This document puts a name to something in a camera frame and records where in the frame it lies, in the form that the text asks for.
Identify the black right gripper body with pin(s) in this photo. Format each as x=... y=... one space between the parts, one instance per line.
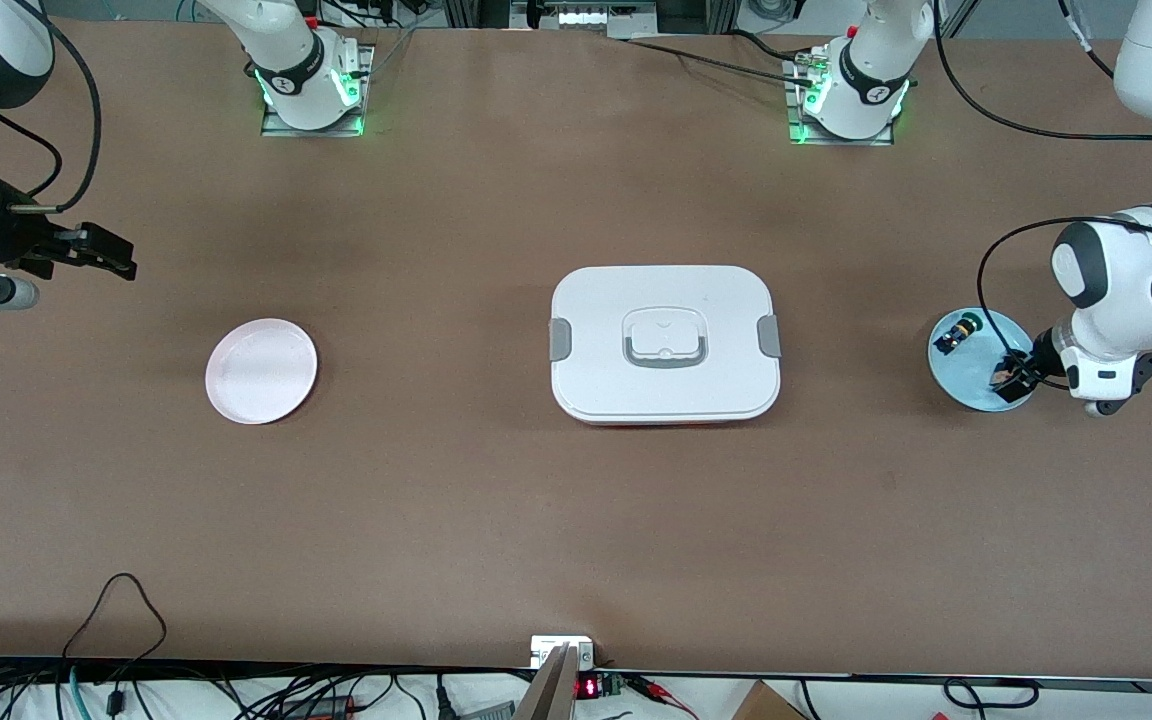
x=8 y=237

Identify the orange and black switch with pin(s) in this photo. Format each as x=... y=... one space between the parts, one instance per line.
x=1008 y=372

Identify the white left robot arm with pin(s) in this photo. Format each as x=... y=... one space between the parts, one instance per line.
x=1116 y=290

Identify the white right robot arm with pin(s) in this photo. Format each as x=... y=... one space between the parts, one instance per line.
x=291 y=60

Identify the light blue round plate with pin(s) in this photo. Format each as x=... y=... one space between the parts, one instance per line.
x=966 y=385

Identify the pink round plate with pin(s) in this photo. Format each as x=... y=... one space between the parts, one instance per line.
x=261 y=370

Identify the brown cardboard piece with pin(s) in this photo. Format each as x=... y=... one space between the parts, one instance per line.
x=766 y=705

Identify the red test lead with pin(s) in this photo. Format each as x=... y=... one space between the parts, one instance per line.
x=661 y=692

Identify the black power adapter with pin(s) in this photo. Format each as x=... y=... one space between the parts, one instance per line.
x=321 y=707

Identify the red LED display module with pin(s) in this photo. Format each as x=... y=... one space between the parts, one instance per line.
x=586 y=688

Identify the small white mounting block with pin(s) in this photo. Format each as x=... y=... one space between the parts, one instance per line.
x=546 y=650

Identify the lit control box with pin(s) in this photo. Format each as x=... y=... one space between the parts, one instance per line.
x=601 y=15

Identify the aluminium vertical post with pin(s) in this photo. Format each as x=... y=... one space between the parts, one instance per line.
x=551 y=690

